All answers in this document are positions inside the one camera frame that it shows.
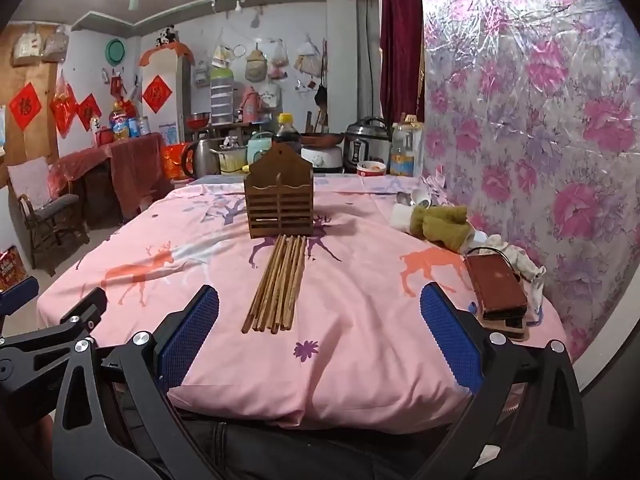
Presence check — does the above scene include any floral plastic wall cover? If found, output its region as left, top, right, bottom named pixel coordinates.
left=422, top=0, right=639, bottom=356

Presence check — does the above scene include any wooden chopstick holder box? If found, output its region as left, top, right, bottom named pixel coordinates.
left=244, top=143, right=314, bottom=238

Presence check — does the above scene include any red cloth covered table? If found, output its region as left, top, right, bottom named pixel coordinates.
left=47, top=132, right=165, bottom=219

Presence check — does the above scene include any steel electric kettle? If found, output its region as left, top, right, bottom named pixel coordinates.
left=181, top=139, right=220, bottom=180

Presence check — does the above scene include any dark red curtain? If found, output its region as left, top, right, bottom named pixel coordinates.
left=380, top=0, right=424, bottom=124

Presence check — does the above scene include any wooden armchair with cushion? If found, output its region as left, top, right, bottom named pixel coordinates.
left=8, top=157, right=89, bottom=276

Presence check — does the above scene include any white refrigerator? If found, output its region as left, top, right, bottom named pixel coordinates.
left=139, top=41, right=193, bottom=145

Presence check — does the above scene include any mint green rice cooker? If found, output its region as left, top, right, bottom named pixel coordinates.
left=246, top=131, right=272, bottom=165

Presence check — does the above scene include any wooden chopstick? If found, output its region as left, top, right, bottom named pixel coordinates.
left=241, top=235, right=285, bottom=334
left=269, top=236, right=299, bottom=335
left=252, top=235, right=289, bottom=332
left=283, top=236, right=306, bottom=330

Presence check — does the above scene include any clear cooking oil bottle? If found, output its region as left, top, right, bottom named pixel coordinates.
left=390, top=115, right=423, bottom=177

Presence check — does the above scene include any soy sauce bottle yellow cap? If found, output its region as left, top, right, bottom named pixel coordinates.
left=273, top=113, right=302, bottom=154

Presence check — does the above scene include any brown leather wallet case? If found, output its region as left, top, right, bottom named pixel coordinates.
left=464, top=252, right=528, bottom=321

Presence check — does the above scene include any red white bowl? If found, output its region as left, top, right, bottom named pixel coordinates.
left=357, top=160, right=386, bottom=177

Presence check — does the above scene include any silver pressure cooker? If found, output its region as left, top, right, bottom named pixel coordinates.
left=343, top=116, right=392, bottom=174

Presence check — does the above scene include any olive green plush towel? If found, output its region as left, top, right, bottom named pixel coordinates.
left=390, top=204, right=474, bottom=252

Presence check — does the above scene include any pink deer print tablecloth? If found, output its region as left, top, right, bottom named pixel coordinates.
left=34, top=173, right=569, bottom=435

